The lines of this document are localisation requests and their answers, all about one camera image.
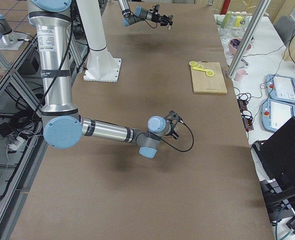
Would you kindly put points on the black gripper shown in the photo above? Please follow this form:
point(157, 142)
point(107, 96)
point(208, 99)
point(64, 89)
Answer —
point(173, 131)
point(159, 18)

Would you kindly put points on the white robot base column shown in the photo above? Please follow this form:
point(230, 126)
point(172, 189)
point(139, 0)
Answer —
point(101, 65)

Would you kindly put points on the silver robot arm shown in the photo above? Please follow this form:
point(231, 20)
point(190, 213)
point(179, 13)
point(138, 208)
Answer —
point(151, 16)
point(63, 125)

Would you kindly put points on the green plastic cup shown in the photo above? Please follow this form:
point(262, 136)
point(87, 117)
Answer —
point(223, 20)

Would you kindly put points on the pink plastic cup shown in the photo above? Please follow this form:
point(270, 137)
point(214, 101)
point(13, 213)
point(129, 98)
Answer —
point(240, 74)

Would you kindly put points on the wooden cutting board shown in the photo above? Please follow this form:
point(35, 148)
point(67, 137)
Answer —
point(202, 83)

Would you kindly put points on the yellow plastic spoon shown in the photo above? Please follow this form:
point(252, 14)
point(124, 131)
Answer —
point(201, 69)

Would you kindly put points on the pink bowl with cloths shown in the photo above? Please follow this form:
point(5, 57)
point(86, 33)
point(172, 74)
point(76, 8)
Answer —
point(234, 44)

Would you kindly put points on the yellow capped bottle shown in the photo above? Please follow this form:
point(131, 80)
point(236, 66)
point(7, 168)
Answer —
point(238, 20)

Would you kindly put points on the near blue teach pendant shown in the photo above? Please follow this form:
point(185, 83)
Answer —
point(275, 114)

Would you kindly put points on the blue teach pendant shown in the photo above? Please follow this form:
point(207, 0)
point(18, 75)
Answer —
point(281, 88)
point(275, 114)

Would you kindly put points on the black monitor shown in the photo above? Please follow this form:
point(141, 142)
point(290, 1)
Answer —
point(277, 155)

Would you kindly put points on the grey office chair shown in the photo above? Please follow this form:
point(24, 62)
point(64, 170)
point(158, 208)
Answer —
point(285, 27)

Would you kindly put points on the far blue teach pendant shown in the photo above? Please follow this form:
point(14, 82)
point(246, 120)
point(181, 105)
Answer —
point(281, 88)

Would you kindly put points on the aluminium frame post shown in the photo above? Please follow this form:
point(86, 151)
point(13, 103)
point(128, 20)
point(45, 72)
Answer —
point(253, 24)

